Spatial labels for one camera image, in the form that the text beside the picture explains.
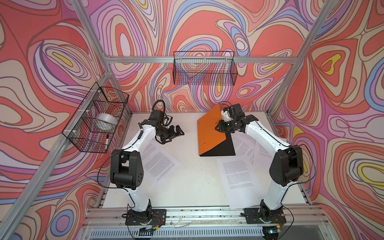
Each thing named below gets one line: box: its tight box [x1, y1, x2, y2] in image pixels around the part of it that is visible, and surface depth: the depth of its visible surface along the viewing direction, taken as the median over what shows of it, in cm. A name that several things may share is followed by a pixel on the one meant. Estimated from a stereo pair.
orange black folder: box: [197, 103, 236, 157], surface depth 98 cm
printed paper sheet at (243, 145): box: [230, 130, 256, 166], surface depth 100 cm
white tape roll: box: [92, 113, 118, 133], surface depth 74 cm
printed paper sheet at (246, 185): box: [216, 156, 271, 210], surface depth 88 cm
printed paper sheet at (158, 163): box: [139, 139, 182, 189], surface depth 93 cm
